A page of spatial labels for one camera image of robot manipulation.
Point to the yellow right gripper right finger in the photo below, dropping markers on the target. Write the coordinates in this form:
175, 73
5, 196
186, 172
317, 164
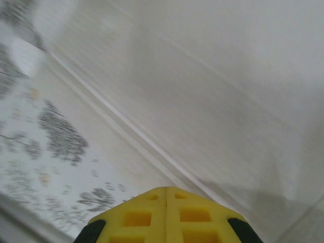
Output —
200, 220

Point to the pink and white paper box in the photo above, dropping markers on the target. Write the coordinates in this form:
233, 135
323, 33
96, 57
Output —
202, 88

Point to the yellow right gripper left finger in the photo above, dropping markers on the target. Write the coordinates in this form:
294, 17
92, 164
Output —
136, 220

